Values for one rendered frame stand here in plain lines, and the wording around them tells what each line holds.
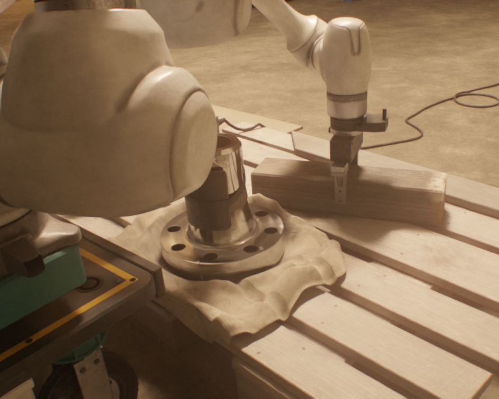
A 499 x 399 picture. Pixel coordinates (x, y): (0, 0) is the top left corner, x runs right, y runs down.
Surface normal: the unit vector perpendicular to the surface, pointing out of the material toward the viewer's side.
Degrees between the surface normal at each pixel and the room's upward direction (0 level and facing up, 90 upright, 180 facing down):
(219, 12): 91
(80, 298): 0
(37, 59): 77
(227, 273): 90
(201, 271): 90
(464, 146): 0
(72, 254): 90
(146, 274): 0
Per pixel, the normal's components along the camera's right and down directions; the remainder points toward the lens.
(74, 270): 0.77, 0.23
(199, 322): -0.68, 0.17
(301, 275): 0.62, -0.25
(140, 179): 0.15, 0.60
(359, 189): -0.36, 0.43
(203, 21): -0.17, 0.62
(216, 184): 0.08, 0.43
